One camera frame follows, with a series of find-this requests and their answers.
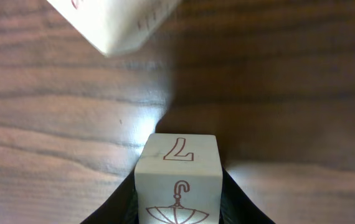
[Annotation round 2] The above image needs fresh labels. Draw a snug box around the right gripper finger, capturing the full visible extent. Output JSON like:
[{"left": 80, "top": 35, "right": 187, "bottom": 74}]
[{"left": 81, "top": 171, "right": 139, "bottom": 224}]

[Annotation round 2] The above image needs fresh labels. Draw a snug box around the wooden block red drawing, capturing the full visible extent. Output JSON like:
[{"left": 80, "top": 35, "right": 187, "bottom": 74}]
[{"left": 135, "top": 133, "right": 223, "bottom": 224}]

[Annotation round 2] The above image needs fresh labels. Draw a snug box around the wooden block blue H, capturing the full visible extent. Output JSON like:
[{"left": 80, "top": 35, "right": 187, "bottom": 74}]
[{"left": 49, "top": 0, "right": 181, "bottom": 56}]

